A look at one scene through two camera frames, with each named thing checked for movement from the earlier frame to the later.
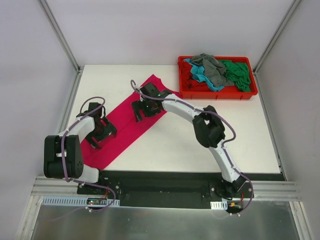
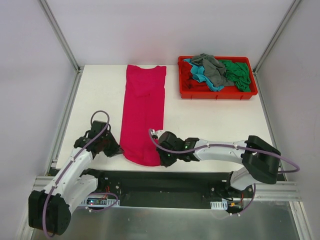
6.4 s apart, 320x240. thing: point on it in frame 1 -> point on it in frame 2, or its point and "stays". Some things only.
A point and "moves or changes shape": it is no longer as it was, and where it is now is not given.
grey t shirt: x=214 y=68 stays
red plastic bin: x=227 y=93 stays
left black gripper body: x=101 y=134 -> x=113 y=148
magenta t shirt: x=129 y=130 moves or changes shape
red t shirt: x=187 y=82 stays
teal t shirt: x=198 y=73 stays
